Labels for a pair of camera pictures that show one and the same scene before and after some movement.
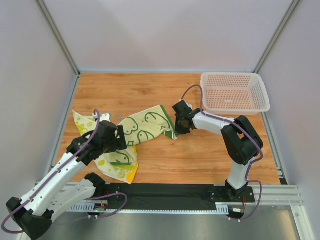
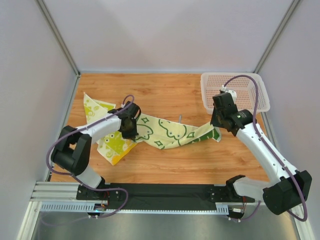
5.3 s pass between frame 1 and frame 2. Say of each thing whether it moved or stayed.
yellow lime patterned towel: moved
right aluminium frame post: stayed
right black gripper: moved
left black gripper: moved
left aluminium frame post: stayed
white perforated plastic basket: stayed
